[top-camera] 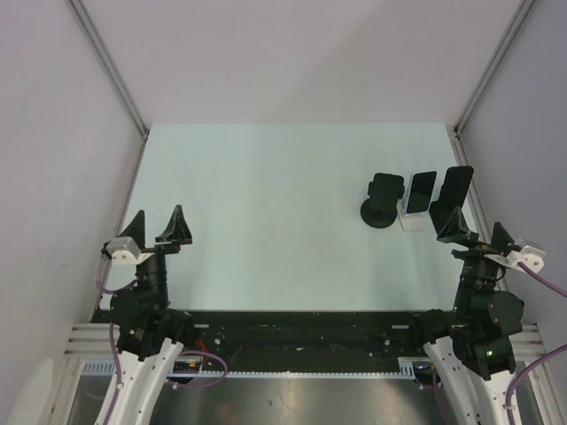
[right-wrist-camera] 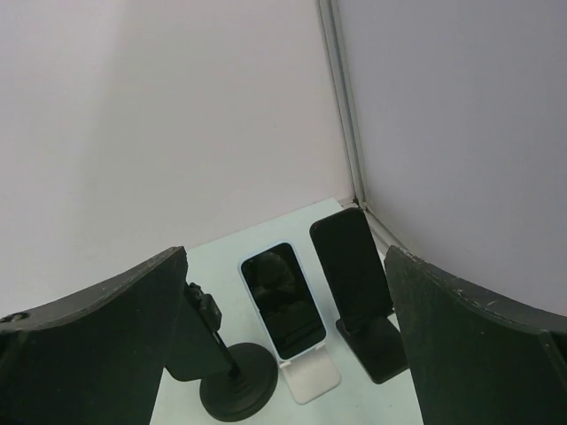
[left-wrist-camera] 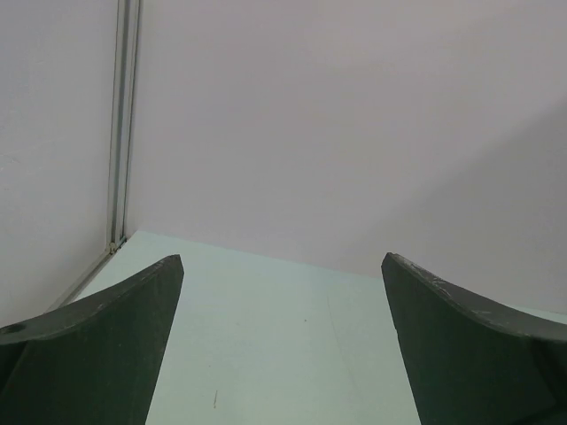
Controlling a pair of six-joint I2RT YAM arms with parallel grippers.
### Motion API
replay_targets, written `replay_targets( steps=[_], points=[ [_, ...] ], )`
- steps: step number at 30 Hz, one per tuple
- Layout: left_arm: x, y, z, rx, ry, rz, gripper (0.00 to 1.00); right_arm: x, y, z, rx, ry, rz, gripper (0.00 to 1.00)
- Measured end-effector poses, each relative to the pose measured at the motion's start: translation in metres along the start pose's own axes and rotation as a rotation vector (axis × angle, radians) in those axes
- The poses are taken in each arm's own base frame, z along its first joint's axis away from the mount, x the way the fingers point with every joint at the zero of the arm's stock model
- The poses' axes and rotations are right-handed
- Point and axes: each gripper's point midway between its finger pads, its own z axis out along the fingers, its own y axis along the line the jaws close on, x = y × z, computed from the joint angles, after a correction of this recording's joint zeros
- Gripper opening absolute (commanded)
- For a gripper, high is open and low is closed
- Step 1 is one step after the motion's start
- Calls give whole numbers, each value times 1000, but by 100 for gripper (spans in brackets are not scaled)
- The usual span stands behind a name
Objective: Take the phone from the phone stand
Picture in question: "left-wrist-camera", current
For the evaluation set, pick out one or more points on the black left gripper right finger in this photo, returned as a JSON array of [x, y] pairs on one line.
[[472, 360]]

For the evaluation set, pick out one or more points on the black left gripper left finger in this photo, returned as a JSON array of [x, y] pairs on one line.
[[96, 360]]

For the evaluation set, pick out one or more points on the aluminium corner frame post left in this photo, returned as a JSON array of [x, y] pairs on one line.
[[129, 14]]

